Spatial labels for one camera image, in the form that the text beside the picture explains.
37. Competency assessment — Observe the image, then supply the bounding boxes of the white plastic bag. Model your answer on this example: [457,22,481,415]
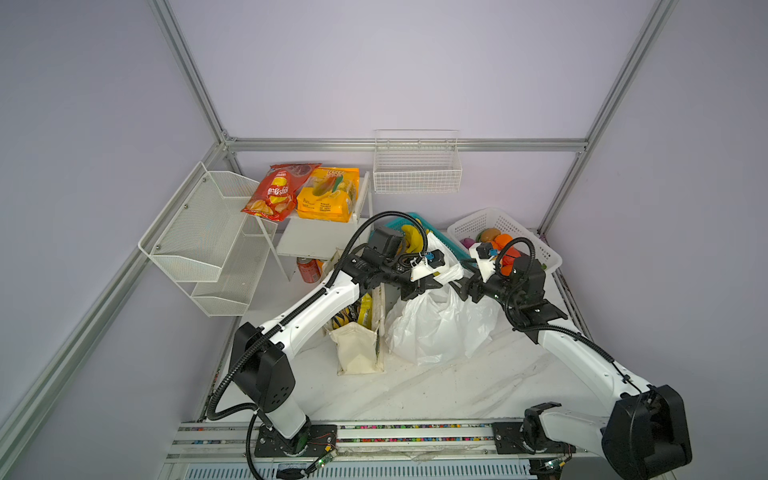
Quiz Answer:
[384,233,501,365]

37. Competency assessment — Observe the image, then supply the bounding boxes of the yellow snack packet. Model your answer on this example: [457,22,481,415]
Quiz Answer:
[357,293,373,330]

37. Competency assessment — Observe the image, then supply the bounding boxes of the black yellow chips bag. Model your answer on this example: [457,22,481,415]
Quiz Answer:
[331,305,359,330]

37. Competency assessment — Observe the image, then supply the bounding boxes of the beige canvas tote bag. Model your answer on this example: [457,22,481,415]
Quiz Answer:
[323,286,387,376]

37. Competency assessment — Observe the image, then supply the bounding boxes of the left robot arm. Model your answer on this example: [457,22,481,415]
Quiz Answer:
[205,211,447,441]

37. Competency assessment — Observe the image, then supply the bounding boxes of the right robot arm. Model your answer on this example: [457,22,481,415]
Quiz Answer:
[451,237,693,479]

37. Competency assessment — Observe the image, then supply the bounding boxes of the teal plastic basket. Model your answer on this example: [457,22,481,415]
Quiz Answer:
[383,212,472,262]

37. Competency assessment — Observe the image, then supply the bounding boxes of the small yellow banana bunch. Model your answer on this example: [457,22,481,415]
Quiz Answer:
[401,224,424,254]

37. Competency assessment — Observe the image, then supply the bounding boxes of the red toy tomato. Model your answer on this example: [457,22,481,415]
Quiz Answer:
[502,247,521,266]

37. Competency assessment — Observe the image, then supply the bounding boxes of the orange toy fruit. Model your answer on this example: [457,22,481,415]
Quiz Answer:
[492,233,513,251]

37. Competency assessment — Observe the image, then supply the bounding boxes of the brown toy potato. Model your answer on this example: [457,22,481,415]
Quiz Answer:
[477,228,502,243]

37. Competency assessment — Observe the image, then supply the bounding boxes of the white plastic basket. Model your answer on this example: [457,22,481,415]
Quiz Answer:
[447,208,563,272]

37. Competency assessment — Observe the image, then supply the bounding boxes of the orange snack bag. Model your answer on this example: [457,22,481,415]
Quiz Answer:
[297,167,360,223]

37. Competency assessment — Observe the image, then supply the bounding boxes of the red chips bag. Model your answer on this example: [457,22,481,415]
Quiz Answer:
[242,163,321,222]

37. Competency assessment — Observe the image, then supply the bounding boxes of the white mesh shelf rack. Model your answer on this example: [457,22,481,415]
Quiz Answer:
[138,163,277,317]

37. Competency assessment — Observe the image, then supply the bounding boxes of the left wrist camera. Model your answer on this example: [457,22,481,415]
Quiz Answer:
[410,257,447,282]

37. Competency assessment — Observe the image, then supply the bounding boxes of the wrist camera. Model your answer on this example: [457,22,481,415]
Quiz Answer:
[410,257,447,282]
[469,242,498,283]

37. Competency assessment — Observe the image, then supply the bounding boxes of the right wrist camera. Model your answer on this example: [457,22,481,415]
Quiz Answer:
[469,242,498,283]

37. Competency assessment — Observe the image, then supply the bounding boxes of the white wire wall basket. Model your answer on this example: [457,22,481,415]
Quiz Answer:
[373,129,463,195]

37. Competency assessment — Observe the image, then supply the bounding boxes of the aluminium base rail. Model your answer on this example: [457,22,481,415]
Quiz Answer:
[159,419,617,479]

